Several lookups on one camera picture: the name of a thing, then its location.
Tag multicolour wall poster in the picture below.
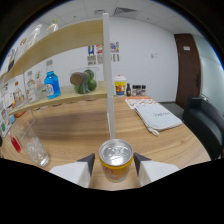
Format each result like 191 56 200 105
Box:
110 41 120 63

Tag white two-tier wooden shelf rack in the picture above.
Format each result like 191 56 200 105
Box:
0 12 116 140

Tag black armchair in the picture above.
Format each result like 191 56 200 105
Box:
182 96 224 160

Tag lime jar with cork lid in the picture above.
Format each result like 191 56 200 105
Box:
69 68 100 95

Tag blue liquid bottle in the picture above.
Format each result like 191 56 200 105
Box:
43 59 62 100

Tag orange printed sheet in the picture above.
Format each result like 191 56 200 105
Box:
124 95 157 110

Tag clear glass with ice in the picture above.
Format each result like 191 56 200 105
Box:
12 119 50 168

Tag yellow cup white lid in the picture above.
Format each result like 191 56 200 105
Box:
113 74 127 97

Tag white folded cloth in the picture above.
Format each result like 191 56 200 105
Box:
134 103 184 136

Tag small red liquid bottle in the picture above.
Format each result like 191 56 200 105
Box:
9 133 23 154

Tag yellow drink can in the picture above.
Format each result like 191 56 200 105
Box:
98 138 134 183

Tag blue wall poster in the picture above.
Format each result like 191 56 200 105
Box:
87 44 96 66

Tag red wall poster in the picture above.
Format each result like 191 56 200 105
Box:
95 44 104 64

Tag dark small condiment bottles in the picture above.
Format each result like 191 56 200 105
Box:
126 83 147 97

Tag brown door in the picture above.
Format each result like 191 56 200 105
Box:
173 33 203 109

